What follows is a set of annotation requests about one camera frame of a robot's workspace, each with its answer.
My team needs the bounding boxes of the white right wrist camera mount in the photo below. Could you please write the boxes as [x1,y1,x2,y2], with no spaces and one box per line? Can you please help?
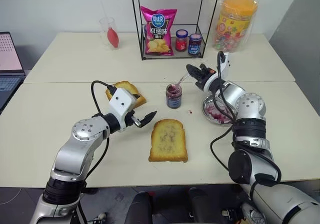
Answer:
[203,51,233,93]

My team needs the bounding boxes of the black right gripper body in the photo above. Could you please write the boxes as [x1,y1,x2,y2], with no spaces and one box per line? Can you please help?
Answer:
[195,64,217,90]

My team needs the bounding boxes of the red rubber bulb dropper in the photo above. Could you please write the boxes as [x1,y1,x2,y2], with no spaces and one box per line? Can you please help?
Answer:
[100,0,121,49]

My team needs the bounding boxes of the pink potato chip bag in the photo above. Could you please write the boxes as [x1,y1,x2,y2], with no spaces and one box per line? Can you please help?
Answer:
[139,5,179,57]

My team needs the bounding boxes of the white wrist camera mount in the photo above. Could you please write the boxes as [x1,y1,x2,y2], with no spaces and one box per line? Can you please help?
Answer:
[203,51,233,93]
[108,87,138,133]

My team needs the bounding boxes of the orange lid candy jar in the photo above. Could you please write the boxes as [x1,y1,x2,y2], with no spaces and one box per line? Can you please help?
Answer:
[213,0,259,53]

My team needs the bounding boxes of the white sneaker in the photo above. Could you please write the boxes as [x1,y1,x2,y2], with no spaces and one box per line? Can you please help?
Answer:
[239,202,267,224]

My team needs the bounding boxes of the clear drinking glass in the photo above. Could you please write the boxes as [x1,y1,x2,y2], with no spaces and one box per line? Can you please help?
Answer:
[99,16,121,51]

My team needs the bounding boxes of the metal spoon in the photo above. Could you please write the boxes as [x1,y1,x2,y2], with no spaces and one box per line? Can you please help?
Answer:
[171,74,191,90]

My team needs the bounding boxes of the red jam jar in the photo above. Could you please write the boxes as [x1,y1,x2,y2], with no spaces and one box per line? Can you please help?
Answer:
[174,29,189,52]

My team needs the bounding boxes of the black wire frame rack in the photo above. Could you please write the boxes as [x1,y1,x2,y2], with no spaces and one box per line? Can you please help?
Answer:
[129,0,222,61]

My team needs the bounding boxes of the red chopped food pile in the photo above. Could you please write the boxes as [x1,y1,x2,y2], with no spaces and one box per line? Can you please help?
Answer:
[204,103,236,124]

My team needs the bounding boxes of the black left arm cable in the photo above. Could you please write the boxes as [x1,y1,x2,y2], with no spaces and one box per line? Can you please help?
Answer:
[82,80,118,185]

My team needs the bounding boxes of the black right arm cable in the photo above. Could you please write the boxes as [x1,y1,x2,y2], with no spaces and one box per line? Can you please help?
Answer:
[209,50,282,185]

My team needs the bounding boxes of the open glass jam jar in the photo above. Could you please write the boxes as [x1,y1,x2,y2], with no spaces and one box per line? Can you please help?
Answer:
[165,83,183,109]

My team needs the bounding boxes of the open laptop computer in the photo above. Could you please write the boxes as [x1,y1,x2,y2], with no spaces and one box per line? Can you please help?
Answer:
[0,31,27,115]

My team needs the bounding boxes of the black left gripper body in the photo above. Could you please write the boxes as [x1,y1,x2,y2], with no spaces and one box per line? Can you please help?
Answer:
[123,110,142,130]

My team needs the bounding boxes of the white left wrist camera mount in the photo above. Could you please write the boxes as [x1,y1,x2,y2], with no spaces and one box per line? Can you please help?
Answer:
[108,87,138,133]

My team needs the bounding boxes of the blue jam jar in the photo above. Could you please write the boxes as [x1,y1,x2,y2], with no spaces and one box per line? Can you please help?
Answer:
[187,33,203,57]

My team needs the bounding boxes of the dark rounded shape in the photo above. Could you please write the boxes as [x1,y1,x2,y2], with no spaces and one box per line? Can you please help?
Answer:
[187,187,221,224]
[124,191,153,224]

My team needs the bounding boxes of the toasted bread slice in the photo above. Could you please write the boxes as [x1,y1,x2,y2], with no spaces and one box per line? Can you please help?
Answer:
[107,92,148,109]
[104,80,140,101]
[148,119,189,163]

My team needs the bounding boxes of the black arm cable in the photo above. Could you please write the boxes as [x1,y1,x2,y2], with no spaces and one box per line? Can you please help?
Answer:
[209,50,282,185]
[82,80,118,185]

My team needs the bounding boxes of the round metal plate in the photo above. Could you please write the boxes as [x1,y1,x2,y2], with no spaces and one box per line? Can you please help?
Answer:
[200,93,239,127]

